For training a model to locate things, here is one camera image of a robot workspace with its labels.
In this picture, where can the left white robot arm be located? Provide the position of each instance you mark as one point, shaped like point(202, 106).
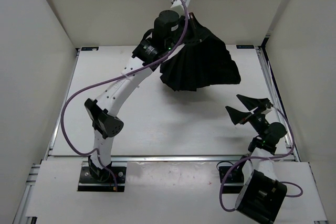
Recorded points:
point(104, 109)

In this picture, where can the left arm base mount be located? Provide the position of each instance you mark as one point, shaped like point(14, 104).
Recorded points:
point(88, 181)

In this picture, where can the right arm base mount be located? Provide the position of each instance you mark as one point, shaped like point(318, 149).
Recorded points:
point(234, 181)

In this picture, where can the black pleated skirt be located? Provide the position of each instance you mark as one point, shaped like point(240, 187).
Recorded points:
point(200, 64)

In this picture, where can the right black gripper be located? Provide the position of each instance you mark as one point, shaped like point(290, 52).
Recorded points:
point(238, 117)

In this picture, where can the left blue corner label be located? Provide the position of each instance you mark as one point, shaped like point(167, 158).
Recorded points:
point(89, 48)

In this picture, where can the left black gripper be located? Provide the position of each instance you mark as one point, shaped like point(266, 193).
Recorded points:
point(195, 28)

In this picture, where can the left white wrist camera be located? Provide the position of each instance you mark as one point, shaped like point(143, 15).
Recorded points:
point(178, 5)

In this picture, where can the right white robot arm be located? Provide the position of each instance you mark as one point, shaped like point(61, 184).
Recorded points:
point(262, 193)

